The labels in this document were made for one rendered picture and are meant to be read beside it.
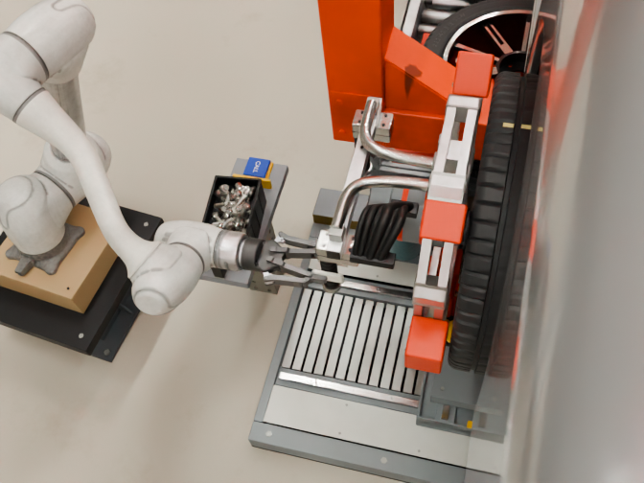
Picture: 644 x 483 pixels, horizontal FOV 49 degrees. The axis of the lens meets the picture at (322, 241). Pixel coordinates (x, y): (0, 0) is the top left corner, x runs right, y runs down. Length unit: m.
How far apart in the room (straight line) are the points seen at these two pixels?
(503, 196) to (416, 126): 0.80
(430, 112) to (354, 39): 0.32
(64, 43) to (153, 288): 0.60
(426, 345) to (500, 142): 0.42
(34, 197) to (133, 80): 1.27
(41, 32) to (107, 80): 1.64
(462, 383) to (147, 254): 1.03
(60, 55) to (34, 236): 0.66
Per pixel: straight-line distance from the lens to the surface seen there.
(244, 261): 1.60
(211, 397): 2.41
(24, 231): 2.20
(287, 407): 2.27
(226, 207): 2.04
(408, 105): 2.04
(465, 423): 2.17
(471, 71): 1.57
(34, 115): 1.67
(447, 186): 1.35
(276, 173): 2.23
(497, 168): 1.32
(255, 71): 3.19
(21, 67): 1.70
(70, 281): 2.27
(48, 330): 2.34
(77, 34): 1.77
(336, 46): 1.91
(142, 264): 1.52
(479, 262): 1.31
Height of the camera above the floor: 2.21
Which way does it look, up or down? 58 degrees down
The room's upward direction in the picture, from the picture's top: 10 degrees counter-clockwise
